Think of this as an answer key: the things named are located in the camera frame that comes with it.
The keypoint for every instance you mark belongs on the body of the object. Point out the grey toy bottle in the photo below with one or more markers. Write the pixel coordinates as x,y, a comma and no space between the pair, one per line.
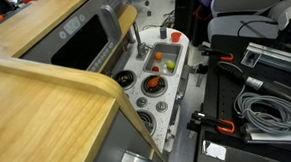
163,32

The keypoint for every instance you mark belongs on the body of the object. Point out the orange toy cup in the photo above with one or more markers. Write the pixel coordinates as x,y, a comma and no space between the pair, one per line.
176,37

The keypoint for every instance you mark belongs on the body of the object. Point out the orange toy drumstick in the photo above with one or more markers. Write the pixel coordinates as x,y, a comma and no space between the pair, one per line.
154,81

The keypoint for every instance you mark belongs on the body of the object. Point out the red toy fruit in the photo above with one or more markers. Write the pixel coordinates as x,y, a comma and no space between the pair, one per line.
155,69

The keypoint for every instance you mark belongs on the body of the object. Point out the black toy stove burner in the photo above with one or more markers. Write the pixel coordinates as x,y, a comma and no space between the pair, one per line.
161,88
125,79
147,121

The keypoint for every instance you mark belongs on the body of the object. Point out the grey stove knob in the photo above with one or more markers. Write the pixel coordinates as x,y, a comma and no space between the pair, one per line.
161,106
141,102

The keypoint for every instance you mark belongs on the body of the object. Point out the orange toy ball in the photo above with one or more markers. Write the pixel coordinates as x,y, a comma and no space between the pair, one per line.
157,55

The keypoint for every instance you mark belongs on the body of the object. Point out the green toy fruit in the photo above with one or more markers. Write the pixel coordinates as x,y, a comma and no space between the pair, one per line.
170,64

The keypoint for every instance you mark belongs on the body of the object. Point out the metal toy sink basin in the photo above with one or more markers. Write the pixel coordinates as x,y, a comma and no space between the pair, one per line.
164,51

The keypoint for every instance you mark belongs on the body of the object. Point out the grey toy faucet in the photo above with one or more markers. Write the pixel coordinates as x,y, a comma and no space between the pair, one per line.
139,46

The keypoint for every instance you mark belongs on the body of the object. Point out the white speckled toy counter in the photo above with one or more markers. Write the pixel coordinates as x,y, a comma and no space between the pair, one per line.
164,123

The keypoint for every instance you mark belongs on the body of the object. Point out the grey toy microwave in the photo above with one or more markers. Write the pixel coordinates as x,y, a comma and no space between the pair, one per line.
80,44

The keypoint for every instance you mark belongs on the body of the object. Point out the black orange bar clamp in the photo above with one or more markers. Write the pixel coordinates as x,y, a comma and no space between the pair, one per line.
217,54
209,122

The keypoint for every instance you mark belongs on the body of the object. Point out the black breadboard table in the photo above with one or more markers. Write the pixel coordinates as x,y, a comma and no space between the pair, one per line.
224,97

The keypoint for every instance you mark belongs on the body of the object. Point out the office chair wheel base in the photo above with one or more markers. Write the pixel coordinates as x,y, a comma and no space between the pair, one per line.
138,0

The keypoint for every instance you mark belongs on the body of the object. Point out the black computer tower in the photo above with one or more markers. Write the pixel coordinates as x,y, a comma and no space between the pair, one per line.
184,9

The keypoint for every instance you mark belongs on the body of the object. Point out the white paper sticker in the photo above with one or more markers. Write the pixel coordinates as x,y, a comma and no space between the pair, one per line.
216,150

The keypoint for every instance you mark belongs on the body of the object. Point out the black tool with silver band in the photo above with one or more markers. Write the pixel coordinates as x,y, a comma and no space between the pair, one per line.
252,82

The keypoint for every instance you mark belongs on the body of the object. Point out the wooden toy kitchen cabinet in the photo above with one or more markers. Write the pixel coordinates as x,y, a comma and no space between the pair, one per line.
44,123

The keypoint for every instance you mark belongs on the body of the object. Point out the grey office chair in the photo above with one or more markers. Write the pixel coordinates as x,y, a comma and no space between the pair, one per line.
245,5

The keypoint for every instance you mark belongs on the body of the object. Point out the wooden toy kitchen shelf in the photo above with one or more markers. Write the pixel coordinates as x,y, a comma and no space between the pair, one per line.
32,20

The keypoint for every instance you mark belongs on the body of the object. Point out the grey power strip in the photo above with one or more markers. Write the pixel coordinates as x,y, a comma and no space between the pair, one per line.
275,137

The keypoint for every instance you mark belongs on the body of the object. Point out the aluminium extrusion rail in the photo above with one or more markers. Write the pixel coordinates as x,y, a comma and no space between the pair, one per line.
277,56

